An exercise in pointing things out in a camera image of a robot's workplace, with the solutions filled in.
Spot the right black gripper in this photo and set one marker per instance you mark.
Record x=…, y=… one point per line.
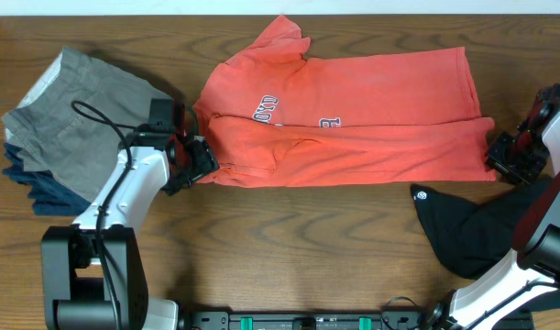
x=497, y=159

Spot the folded navy blue garment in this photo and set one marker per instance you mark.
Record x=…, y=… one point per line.
x=49, y=196

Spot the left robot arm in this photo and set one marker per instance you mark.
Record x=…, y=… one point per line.
x=92, y=273

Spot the black garment with logo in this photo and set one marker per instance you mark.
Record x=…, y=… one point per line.
x=469, y=238

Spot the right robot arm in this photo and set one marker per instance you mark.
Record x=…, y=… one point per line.
x=532, y=266

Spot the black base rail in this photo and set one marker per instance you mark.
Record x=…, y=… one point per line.
x=281, y=321

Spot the red soccer t-shirt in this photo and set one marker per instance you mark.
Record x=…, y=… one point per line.
x=275, y=117

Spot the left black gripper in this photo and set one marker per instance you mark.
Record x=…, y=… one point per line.
x=202, y=161

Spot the folded grey shorts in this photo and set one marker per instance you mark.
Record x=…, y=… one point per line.
x=81, y=154

